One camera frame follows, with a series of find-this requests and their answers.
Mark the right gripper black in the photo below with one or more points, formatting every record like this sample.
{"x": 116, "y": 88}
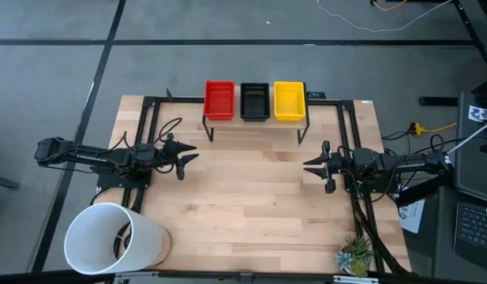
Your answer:
{"x": 337, "y": 163}

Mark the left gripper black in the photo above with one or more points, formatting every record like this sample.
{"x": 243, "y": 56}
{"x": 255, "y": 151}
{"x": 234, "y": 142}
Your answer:
{"x": 170, "y": 155}

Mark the red plastic slotted basket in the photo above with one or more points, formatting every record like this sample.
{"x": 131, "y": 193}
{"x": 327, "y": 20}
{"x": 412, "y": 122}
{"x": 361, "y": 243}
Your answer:
{"x": 219, "y": 100}

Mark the yellow plastic slotted basket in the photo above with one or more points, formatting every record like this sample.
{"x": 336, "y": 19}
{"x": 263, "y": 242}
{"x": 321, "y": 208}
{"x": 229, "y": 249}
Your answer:
{"x": 289, "y": 102}

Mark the black plastic slotted basket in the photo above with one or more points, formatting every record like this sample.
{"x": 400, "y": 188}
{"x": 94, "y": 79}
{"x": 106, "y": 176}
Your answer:
{"x": 255, "y": 104}

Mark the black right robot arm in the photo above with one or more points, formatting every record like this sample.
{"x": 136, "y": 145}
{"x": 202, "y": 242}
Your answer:
{"x": 409, "y": 161}

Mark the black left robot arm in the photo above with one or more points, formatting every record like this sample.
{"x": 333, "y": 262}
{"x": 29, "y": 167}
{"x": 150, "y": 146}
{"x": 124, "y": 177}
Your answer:
{"x": 89, "y": 155}

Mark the wooden shelf with black legs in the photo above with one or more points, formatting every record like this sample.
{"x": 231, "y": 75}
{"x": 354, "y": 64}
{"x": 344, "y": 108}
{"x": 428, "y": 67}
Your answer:
{"x": 251, "y": 124}

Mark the small green succulent plant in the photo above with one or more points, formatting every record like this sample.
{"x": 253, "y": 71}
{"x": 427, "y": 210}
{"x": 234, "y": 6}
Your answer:
{"x": 355, "y": 252}

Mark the round wooden lamp base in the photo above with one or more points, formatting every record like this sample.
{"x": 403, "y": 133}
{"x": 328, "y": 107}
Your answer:
{"x": 166, "y": 246}

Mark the white printed paper sheet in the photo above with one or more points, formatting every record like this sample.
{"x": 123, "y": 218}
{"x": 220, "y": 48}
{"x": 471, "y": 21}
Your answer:
{"x": 414, "y": 217}

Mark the black aluminium rig beam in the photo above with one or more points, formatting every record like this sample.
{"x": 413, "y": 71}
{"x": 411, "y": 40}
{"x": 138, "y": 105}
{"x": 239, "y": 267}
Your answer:
{"x": 188, "y": 277}

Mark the white cylindrical bucket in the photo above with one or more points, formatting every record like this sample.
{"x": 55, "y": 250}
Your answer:
{"x": 93, "y": 236}

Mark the black flat floor bar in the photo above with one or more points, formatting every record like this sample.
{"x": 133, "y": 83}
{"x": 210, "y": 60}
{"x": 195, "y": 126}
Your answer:
{"x": 438, "y": 101}

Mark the black side desk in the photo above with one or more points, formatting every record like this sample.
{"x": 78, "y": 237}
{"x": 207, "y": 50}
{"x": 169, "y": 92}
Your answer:
{"x": 440, "y": 252}

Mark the dark grey flat panel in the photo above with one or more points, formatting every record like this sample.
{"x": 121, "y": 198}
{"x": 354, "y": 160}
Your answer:
{"x": 474, "y": 169}

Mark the printed marker tag sheet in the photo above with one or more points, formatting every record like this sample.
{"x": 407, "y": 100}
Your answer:
{"x": 480, "y": 113}

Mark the black laptop keyboard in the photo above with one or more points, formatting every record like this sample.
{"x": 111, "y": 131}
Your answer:
{"x": 476, "y": 232}

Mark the dark grey floor object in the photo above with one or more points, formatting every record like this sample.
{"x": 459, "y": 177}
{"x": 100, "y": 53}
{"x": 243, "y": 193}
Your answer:
{"x": 2, "y": 182}

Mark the black metal mounting frame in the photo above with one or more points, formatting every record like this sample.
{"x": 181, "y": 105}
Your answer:
{"x": 180, "y": 100}

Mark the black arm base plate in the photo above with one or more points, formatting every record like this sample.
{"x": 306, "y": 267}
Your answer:
{"x": 381, "y": 189}
{"x": 109, "y": 182}

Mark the small black bracket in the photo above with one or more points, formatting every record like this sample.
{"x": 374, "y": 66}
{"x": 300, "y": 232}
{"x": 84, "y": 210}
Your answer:
{"x": 316, "y": 95}

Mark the long silver aluminium bracket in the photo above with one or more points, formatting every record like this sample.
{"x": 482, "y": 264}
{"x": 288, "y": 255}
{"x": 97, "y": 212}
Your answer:
{"x": 357, "y": 280}

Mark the black desk frame bar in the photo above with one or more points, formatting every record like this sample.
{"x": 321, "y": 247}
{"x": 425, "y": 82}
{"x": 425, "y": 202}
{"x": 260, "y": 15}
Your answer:
{"x": 470, "y": 25}

